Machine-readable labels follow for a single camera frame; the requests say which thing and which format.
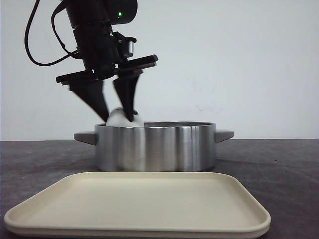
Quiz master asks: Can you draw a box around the panda bun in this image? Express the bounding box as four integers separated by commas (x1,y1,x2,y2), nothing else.
106,108,144,127

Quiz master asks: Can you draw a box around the stainless steel steamer pot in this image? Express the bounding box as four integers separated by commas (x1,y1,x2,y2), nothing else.
74,121,234,172

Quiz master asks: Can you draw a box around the beige rectangular tray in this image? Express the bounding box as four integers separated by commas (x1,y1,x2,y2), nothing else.
4,172,271,239

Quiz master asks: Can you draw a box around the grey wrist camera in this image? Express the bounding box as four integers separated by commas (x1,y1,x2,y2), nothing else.
113,32,137,58

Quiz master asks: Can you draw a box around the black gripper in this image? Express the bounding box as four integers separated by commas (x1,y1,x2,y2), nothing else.
56,22,159,122

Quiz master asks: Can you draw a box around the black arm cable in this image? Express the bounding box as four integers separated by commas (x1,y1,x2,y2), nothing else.
24,0,80,67

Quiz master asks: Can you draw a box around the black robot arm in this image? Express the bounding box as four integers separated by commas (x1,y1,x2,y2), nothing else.
54,0,158,122

